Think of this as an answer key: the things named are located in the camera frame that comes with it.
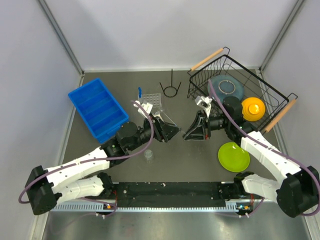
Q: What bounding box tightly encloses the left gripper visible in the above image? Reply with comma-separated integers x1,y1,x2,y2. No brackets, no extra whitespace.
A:
128,113,182,152

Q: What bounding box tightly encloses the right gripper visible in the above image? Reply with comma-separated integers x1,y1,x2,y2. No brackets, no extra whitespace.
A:
183,109,231,141

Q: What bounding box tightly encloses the bag of white powder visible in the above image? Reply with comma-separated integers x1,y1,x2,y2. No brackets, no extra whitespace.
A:
153,111,162,119

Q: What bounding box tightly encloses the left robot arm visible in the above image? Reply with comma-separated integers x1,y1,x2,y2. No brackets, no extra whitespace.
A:
25,115,181,216

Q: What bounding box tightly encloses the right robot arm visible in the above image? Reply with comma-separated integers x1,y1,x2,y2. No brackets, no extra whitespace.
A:
183,96,320,218

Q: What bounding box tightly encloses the clear glass flask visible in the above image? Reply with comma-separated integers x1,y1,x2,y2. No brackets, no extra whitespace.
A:
144,149,154,164

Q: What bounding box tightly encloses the clear test tube rack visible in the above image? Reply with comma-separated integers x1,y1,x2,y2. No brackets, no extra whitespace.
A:
138,93,162,108

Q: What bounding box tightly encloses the green plate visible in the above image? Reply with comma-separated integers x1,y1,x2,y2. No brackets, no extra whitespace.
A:
218,142,251,173

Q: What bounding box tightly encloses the blue ceramic plate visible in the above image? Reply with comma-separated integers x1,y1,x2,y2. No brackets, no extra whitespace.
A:
208,74,245,103

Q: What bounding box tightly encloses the orange bowl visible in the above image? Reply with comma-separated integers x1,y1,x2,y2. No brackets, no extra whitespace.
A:
241,97,266,122

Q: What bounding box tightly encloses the blue plastic bin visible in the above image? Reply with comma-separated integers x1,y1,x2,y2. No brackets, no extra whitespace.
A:
68,78,129,144

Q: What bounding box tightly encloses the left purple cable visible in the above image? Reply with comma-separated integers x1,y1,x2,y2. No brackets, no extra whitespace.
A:
18,100,155,217

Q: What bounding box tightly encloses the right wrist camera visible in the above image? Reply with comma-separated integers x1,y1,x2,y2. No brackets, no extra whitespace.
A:
195,95,213,110

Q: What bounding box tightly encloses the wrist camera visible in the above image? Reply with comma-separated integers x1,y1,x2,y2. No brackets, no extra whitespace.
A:
133,100,153,119
195,95,213,110

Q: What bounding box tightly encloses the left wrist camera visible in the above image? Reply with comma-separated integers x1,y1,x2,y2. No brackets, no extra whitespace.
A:
133,100,153,119

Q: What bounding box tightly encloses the black wire ring stand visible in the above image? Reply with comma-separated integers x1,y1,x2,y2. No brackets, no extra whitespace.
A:
159,69,182,98

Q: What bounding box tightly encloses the black wire dish rack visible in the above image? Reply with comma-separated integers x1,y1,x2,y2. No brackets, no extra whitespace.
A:
183,47,298,145

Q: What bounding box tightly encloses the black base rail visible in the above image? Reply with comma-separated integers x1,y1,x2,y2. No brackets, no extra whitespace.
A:
114,182,240,208

